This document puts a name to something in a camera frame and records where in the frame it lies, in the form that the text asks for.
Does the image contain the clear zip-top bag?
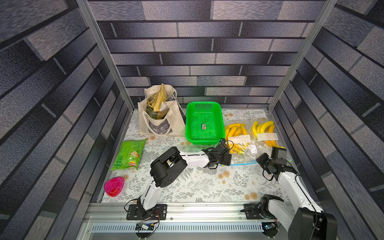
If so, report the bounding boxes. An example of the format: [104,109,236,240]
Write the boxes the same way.
[249,117,287,151]
[225,123,257,166]

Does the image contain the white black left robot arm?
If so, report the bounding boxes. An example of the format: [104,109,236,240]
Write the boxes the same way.
[137,139,232,212]

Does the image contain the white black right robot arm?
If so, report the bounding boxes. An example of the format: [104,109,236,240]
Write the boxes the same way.
[256,153,338,240]

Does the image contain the beige canvas tote bag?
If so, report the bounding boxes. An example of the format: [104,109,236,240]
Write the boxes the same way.
[138,89,186,137]

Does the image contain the green chips bag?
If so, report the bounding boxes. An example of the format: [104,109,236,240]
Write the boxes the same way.
[111,139,147,171]

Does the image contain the green plastic basket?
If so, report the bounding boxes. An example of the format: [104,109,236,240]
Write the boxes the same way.
[185,102,225,145]

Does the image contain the right circuit board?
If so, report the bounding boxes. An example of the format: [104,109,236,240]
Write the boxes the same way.
[262,223,279,239]

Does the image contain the circuit board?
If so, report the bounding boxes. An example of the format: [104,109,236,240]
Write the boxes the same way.
[262,223,279,239]
[135,222,160,240]

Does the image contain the snack packets in tote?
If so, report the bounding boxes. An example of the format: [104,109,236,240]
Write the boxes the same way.
[145,84,177,120]

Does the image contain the left circuit board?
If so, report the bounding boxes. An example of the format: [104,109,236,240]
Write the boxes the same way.
[135,222,160,240]

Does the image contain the pink plastic container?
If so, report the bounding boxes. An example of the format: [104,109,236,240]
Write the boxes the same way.
[104,177,125,197]

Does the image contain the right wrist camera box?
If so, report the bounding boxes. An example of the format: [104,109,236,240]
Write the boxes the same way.
[271,147,287,160]

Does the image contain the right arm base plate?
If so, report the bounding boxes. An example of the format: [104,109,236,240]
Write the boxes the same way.
[241,203,269,220]

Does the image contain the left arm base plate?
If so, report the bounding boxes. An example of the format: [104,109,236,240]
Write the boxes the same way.
[126,204,168,221]

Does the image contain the aluminium front rail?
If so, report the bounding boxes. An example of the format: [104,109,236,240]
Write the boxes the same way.
[77,202,288,240]

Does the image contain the aluminium frame post right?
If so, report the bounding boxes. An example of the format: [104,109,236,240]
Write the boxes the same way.
[268,0,337,114]

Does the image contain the aluminium frame post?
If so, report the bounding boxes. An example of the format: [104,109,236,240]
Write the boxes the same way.
[268,0,337,114]
[76,0,135,113]

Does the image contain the aluminium frame post left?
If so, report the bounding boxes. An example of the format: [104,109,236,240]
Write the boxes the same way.
[76,0,135,113]

